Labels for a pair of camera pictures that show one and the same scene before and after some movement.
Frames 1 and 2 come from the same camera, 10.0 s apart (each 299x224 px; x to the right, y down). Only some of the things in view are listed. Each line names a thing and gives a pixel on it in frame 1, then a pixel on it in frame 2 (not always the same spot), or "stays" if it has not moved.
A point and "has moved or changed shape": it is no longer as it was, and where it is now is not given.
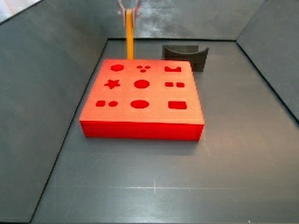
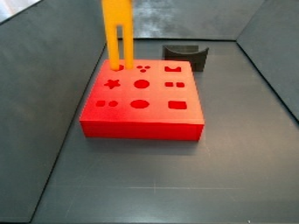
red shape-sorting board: x=143 y=100 stays
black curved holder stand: x=186 y=52 stays
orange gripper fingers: x=130 y=33 has moved or changed shape
